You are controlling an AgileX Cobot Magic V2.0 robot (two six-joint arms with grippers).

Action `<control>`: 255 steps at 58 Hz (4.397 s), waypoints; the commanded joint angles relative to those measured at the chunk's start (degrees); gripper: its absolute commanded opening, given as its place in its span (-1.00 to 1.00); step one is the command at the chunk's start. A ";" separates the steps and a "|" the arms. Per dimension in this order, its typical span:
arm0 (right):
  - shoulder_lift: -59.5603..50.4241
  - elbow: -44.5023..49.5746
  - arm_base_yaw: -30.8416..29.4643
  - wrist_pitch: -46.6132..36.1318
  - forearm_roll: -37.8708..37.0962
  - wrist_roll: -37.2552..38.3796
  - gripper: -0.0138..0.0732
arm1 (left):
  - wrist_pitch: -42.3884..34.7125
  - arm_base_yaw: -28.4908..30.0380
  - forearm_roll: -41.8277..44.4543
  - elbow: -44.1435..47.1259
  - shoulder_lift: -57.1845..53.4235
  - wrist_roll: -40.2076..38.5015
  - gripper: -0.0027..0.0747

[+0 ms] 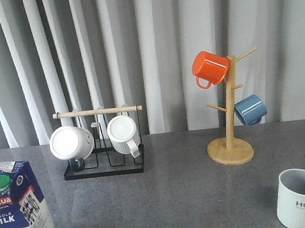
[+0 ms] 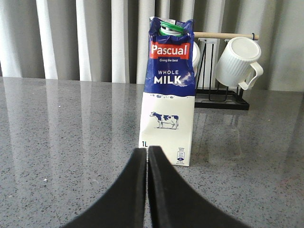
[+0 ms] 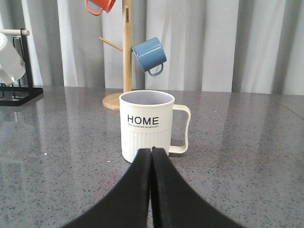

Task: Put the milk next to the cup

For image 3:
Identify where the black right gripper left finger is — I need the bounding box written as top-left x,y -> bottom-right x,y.
63,149 -> 152,228

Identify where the black rack with wooden bar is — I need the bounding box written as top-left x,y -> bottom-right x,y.
0,28 -> 43,106

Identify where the orange enamel mug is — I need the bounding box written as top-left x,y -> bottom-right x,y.
85,0 -> 116,16

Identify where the grey white curtain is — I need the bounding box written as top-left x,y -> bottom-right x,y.
0,0 -> 304,95

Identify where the white HOME cup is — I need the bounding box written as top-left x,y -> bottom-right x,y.
119,90 -> 191,163

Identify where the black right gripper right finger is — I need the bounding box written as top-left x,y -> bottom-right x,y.
151,147 -> 242,228

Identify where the white ribbed mug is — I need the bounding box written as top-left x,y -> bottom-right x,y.
0,33 -> 26,86

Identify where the wooden mug tree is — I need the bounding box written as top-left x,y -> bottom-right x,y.
99,0 -> 133,111

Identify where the blue enamel mug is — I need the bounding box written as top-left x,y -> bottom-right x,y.
132,37 -> 167,76

